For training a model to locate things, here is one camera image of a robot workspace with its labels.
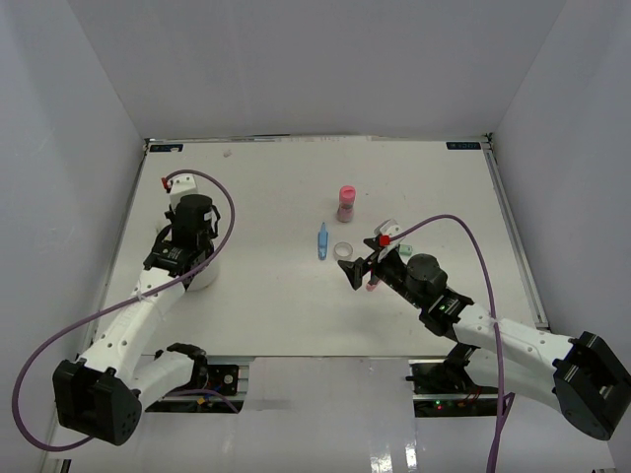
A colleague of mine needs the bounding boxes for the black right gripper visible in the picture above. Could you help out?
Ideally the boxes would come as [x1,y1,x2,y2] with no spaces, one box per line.
[338,237,425,309]

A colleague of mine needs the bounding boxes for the clear tape roll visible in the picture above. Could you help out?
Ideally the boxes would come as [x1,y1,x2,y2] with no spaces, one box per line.
[333,241,354,261]

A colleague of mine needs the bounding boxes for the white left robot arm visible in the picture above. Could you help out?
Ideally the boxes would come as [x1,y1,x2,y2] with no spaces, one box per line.
[52,193,220,445]

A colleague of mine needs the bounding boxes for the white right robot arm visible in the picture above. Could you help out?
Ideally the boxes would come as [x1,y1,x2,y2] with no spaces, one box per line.
[338,238,630,440]

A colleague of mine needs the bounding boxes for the white round divided container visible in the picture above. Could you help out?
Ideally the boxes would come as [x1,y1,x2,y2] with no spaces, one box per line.
[156,221,220,293]

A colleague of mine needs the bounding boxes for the blue correction tape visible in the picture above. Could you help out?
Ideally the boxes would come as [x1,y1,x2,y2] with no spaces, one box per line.
[316,222,328,261]

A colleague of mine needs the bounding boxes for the pink glue stick bottle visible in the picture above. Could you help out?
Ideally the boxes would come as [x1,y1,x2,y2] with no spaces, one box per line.
[336,185,356,223]

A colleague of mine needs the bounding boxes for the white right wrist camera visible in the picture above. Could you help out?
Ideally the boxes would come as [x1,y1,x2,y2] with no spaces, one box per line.
[374,219,402,262]

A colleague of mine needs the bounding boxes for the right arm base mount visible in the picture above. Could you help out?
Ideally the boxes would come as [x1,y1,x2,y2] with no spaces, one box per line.
[405,362,498,419]

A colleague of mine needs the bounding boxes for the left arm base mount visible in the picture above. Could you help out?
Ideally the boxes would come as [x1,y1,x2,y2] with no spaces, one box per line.
[146,364,248,414]

